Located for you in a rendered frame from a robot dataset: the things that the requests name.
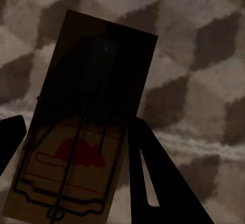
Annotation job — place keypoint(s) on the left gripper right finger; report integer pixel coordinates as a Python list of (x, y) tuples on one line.
[(178, 203)]

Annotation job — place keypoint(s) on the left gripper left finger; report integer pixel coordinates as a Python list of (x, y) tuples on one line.
[(12, 132)]

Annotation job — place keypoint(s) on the mousetrap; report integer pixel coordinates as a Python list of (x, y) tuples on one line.
[(78, 138)]

